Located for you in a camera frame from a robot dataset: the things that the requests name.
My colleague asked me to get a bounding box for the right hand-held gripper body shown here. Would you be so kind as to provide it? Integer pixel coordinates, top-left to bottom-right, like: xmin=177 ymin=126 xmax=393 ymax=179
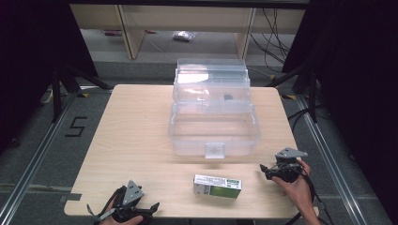
xmin=269 ymin=147 xmax=310 ymax=184

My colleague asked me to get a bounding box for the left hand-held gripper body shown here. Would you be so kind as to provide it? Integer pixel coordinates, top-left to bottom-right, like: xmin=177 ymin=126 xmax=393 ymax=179
xmin=110 ymin=179 xmax=155 ymax=224

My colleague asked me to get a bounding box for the green and white carton box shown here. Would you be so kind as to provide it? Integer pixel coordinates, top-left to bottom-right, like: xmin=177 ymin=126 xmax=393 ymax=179
xmin=192 ymin=173 xmax=243 ymax=200

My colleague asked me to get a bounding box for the clear plastic storage box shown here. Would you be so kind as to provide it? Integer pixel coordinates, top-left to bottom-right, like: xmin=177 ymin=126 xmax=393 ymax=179
xmin=168 ymin=57 xmax=262 ymax=160

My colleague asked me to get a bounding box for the person's right hand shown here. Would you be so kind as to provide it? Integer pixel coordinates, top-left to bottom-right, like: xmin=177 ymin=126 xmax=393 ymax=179
xmin=270 ymin=157 xmax=314 ymax=214

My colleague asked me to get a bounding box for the person's left hand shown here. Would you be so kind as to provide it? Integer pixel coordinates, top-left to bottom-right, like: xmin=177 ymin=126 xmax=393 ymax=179
xmin=93 ymin=200 xmax=145 ymax=225

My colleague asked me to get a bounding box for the black metal stand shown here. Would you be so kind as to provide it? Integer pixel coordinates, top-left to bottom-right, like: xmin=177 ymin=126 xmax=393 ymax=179
xmin=265 ymin=61 xmax=321 ymax=124
xmin=51 ymin=64 xmax=113 ymax=124

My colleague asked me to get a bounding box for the black curtain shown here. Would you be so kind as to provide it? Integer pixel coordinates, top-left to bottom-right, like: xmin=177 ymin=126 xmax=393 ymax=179
xmin=281 ymin=0 xmax=398 ymax=219
xmin=0 ymin=0 xmax=99 ymax=154

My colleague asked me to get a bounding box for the clear plastic bag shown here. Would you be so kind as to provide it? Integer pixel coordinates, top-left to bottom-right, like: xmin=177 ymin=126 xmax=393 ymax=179
xmin=172 ymin=30 xmax=197 ymax=42

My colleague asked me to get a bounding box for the light wooden shelf unit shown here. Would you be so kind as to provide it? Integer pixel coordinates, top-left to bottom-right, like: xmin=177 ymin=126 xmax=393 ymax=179
xmin=69 ymin=4 xmax=307 ymax=61

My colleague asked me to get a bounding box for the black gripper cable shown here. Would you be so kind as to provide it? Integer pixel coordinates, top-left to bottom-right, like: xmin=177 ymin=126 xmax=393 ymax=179
xmin=283 ymin=170 xmax=334 ymax=225

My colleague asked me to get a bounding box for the metal floor rail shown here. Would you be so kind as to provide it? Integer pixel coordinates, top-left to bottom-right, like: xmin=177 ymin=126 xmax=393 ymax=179
xmin=295 ymin=95 xmax=368 ymax=225
xmin=0 ymin=93 xmax=82 ymax=225

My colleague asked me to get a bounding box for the bundle of black cables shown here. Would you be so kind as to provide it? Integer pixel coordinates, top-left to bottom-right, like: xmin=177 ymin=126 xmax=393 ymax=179
xmin=249 ymin=7 xmax=293 ymax=66

